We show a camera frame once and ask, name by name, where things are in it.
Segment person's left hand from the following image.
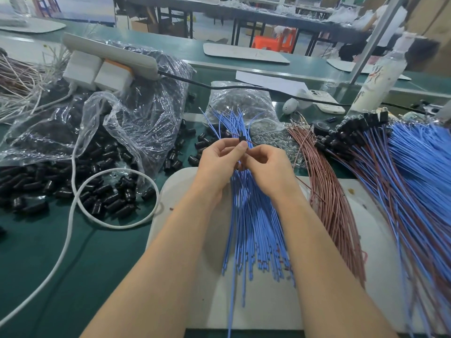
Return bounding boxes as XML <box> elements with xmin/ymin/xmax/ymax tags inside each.
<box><xmin>190</xmin><ymin>137</ymin><xmax>249</xmax><ymax>206</ymax></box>

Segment person's right hand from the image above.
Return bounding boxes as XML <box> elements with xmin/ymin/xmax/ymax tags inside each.
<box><xmin>240</xmin><ymin>144</ymin><xmax>302</xmax><ymax>206</ymax></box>

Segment bundle of blue wires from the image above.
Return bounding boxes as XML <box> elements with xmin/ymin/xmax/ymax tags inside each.
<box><xmin>204</xmin><ymin>109</ymin><xmax>295</xmax><ymax>307</ymax></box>

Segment pile of assembled wire harnesses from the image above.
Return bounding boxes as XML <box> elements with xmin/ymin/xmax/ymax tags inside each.
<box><xmin>313</xmin><ymin>108</ymin><xmax>451</xmax><ymax>335</ymax></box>

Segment pile of black plastic caps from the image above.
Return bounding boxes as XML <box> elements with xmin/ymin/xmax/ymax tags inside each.
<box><xmin>0</xmin><ymin>119</ymin><xmax>212</xmax><ymax>240</ymax></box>

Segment person's left forearm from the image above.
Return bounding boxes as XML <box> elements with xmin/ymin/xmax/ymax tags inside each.
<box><xmin>81</xmin><ymin>193</ymin><xmax>228</xmax><ymax>338</ymax></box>

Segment person's right forearm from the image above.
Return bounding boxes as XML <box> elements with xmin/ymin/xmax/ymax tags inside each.
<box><xmin>275</xmin><ymin>193</ymin><xmax>399</xmax><ymax>338</ymax></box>

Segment white computer mouse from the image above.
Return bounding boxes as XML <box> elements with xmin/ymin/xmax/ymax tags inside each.
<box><xmin>282</xmin><ymin>98</ymin><xmax>300</xmax><ymax>115</ymax></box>

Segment small clear plastic bag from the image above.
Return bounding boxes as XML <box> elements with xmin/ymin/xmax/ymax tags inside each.
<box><xmin>206</xmin><ymin>81</ymin><xmax>283</xmax><ymax>138</ymax></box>

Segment white flat device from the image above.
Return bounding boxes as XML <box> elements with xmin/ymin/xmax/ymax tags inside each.
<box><xmin>306</xmin><ymin>89</ymin><xmax>346</xmax><ymax>114</ymax></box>

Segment white paper sheet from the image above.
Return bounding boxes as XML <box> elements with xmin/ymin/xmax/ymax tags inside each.
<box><xmin>236</xmin><ymin>70</ymin><xmax>314</xmax><ymax>96</ymax></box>

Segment large clear plastic bag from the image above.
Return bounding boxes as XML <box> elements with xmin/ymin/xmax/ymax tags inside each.
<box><xmin>0</xmin><ymin>40</ymin><xmax>197</xmax><ymax>177</ymax></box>

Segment white flat tray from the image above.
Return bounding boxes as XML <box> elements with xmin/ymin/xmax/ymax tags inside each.
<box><xmin>327</xmin><ymin>57</ymin><xmax>413</xmax><ymax>80</ymax></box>
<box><xmin>0</xmin><ymin>17</ymin><xmax>66</xmax><ymax>34</ymax></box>
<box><xmin>203</xmin><ymin>43</ymin><xmax>291</xmax><ymax>65</ymax></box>

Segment orange plastic stool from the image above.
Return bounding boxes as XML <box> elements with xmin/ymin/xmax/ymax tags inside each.
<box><xmin>254</xmin><ymin>26</ymin><xmax>299</xmax><ymax>54</ymax></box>

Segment white work board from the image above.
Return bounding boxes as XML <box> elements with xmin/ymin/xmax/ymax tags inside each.
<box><xmin>147</xmin><ymin>167</ymin><xmax>424</xmax><ymax>331</ymax></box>

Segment white orange charger adapter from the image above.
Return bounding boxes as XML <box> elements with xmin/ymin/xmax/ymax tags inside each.
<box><xmin>93</xmin><ymin>60</ymin><xmax>135</xmax><ymax>96</ymax></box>

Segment white spray bottle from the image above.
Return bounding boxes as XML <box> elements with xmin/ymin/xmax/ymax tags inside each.
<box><xmin>350</xmin><ymin>31</ymin><xmax>417</xmax><ymax>113</ymax></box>

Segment white power strip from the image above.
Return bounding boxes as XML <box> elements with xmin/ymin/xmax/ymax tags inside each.
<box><xmin>62</xmin><ymin>33</ymin><xmax>160</xmax><ymax>80</ymax></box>

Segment blue table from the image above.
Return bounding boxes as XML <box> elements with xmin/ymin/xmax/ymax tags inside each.
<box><xmin>35</xmin><ymin>0</ymin><xmax>117</xmax><ymax>25</ymax></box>

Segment cardboard boxes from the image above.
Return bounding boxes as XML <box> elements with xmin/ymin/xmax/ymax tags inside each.
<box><xmin>405</xmin><ymin>0</ymin><xmax>451</xmax><ymax>75</ymax></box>

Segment black power cord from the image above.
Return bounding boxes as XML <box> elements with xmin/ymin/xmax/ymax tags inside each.
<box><xmin>158</xmin><ymin>69</ymin><xmax>434</xmax><ymax>113</ymax></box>

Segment white charging cable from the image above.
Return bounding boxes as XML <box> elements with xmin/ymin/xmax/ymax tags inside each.
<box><xmin>0</xmin><ymin>91</ymin><xmax>162</xmax><ymax>327</ymax></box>

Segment long black-frame table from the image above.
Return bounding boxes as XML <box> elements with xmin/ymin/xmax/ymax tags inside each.
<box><xmin>127</xmin><ymin>0</ymin><xmax>367</xmax><ymax>54</ymax></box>

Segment slanted metal frame post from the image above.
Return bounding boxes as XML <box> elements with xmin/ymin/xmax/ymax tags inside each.
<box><xmin>349</xmin><ymin>0</ymin><xmax>408</xmax><ymax>85</ymax></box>

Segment short metal frame post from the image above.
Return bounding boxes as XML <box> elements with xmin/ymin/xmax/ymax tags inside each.
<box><xmin>435</xmin><ymin>98</ymin><xmax>451</xmax><ymax>123</ymax></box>

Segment bundle of stripped brown wires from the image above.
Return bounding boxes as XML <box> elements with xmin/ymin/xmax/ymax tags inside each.
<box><xmin>0</xmin><ymin>49</ymin><xmax>71</xmax><ymax>124</ymax></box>

